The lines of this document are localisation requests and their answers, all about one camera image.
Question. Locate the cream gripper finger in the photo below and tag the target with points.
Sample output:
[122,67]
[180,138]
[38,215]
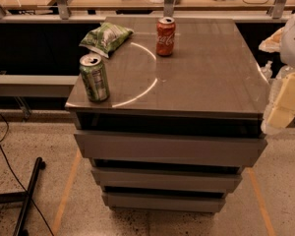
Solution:
[272,43]
[280,110]

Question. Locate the red coke can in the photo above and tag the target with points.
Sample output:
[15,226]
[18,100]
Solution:
[165,28]

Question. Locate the green soda can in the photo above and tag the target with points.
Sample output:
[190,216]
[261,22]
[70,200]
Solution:
[93,73]

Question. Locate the grey drawer cabinet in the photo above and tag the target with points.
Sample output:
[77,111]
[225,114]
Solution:
[176,132]

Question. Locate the green chip bag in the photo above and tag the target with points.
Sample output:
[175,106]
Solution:
[106,38]

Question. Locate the black metal stand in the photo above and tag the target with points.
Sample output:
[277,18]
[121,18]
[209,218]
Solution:
[24,197]

